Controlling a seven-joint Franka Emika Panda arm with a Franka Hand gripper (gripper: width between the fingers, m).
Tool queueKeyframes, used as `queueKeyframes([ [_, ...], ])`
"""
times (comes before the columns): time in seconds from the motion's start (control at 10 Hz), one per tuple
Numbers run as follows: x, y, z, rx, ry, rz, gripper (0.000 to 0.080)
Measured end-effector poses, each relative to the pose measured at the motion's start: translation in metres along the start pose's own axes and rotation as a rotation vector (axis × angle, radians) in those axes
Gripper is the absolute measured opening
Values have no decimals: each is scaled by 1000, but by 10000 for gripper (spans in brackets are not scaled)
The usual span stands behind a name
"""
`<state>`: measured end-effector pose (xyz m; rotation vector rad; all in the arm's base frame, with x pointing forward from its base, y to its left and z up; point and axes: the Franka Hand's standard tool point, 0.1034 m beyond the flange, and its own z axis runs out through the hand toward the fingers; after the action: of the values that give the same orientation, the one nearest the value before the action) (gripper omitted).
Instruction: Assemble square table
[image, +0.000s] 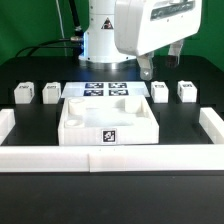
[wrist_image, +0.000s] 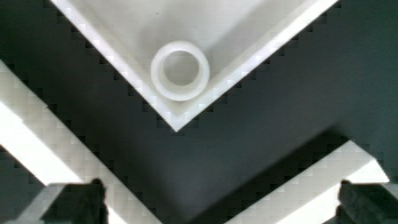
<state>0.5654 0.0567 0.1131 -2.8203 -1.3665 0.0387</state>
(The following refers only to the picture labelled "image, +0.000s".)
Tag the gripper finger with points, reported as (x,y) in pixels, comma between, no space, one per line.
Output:
(173,57)
(146,65)

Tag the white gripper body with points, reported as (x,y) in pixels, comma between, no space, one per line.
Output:
(142,26)

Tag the white square table top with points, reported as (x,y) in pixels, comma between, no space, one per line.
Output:
(107,120)

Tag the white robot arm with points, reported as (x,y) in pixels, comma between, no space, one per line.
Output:
(100,51)

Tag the white tag sheet with markers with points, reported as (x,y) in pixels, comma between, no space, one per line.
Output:
(78,89)

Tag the white U-shaped fence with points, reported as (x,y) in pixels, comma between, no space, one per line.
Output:
(206,157)

